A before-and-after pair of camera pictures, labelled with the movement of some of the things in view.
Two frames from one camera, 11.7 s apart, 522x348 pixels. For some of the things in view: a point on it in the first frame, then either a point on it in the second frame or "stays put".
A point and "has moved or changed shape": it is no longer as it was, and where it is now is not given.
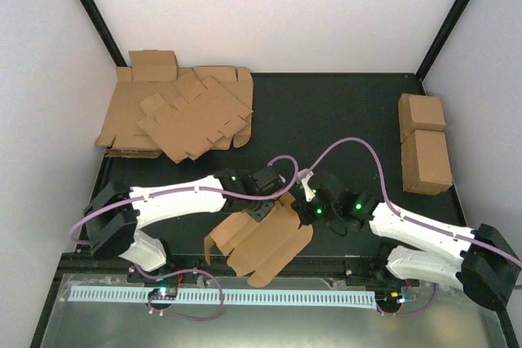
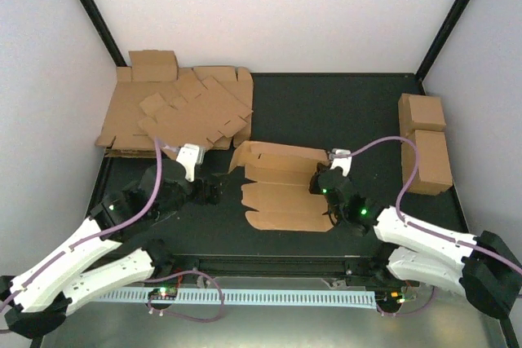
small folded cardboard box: (154, 65) stays put
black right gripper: (299, 207) -> (315, 187)
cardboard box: (261, 248) has moved or changed shape
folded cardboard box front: (425, 163) stays put
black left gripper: (259, 214) -> (203, 197)
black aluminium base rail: (310, 264) stays put
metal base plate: (426, 314) stays put
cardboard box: (420, 112) stays put
